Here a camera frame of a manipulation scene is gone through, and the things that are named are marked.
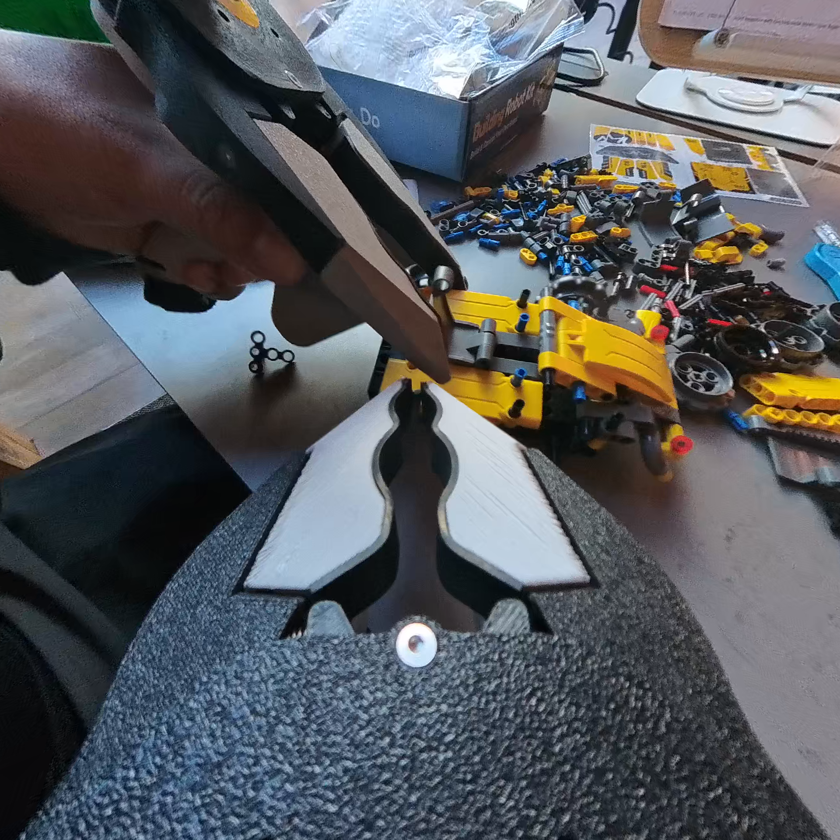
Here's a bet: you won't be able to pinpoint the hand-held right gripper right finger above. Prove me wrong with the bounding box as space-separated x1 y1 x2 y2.
422 381 597 592

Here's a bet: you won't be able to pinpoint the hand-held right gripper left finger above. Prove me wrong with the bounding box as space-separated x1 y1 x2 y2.
241 381 418 599

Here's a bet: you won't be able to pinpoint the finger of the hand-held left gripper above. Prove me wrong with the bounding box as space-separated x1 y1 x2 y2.
331 111 468 292
247 116 455 387

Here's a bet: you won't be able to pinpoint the black brick connector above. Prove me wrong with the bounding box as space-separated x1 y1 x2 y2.
246 330 298 376

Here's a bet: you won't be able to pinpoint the yellow toy brick vehicle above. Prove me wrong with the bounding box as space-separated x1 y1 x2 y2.
373 260 697 479

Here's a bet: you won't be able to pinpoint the grey desk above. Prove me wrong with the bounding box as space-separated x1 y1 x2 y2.
66 79 840 840

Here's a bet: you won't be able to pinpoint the person's left hand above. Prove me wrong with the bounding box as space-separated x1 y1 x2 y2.
0 29 312 299

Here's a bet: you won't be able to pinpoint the blue toy box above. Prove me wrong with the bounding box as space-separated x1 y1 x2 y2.
309 40 568 185

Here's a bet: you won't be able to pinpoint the clear plastic bags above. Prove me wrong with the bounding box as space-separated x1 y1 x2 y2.
309 0 588 102

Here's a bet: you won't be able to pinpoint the person's legs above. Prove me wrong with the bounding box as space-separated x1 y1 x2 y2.
0 394 263 840

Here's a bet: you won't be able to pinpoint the pile of loose toy bricks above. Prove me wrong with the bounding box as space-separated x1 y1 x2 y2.
427 151 840 489

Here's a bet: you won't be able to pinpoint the yellow sticker sheet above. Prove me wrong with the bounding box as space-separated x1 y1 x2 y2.
587 124 811 210

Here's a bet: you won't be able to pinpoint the light blue curved brick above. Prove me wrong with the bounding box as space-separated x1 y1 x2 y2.
802 237 840 303

